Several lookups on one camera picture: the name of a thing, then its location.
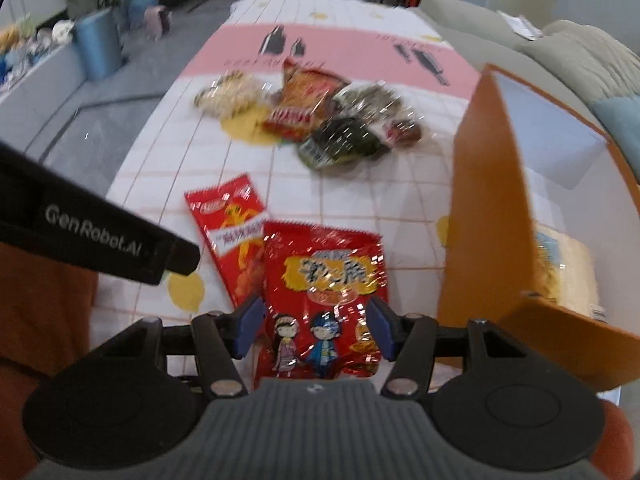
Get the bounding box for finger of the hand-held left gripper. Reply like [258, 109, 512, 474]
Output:
[164, 232, 202, 278]

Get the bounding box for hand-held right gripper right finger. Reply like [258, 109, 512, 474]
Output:
[366, 296, 533, 401]

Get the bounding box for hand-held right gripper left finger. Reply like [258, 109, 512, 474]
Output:
[100, 296, 267, 401]

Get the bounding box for red cartoon-figure snack packet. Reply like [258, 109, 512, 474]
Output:
[254, 220, 390, 382]

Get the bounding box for orange cardboard box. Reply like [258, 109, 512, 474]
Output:
[436, 64, 640, 394]

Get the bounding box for pale snack packet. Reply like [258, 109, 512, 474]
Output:
[531, 220, 609, 322]

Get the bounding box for clear packet of pale snacks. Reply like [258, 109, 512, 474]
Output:
[195, 72, 274, 119]

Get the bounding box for narrow red snack packet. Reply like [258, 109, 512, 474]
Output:
[184, 174, 269, 311]

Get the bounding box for person's orange clothing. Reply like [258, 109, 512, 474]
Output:
[0, 242, 99, 480]

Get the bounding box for white low cabinet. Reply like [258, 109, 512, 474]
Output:
[0, 42, 87, 111]

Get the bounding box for blue cylindrical bin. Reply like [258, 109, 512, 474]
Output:
[74, 9, 124, 82]

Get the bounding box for cluster of small ornaments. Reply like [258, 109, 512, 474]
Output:
[0, 16, 77, 81]

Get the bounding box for dark green seaweed packet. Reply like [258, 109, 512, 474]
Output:
[299, 117, 396, 169]

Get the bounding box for small dark red snack packet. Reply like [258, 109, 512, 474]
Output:
[384, 120, 422, 145]

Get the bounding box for orange-red snack packet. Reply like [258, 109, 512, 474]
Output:
[262, 57, 351, 142]

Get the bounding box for pink stool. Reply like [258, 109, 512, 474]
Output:
[144, 5, 174, 42]

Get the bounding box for blue water jug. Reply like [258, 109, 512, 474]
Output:
[124, 0, 162, 31]

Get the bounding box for clear green snack bag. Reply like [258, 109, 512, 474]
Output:
[332, 82, 404, 126]

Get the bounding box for pink and white printed blanket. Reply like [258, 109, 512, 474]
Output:
[92, 0, 623, 406]

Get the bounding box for light blue cushion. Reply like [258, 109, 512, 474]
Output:
[589, 95, 640, 173]

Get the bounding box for grey-green sofa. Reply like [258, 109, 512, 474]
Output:
[416, 0, 640, 181]

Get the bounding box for papers on sofa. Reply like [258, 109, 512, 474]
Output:
[499, 10, 544, 41]

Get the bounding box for beige cushion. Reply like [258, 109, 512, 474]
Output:
[520, 20, 640, 111]

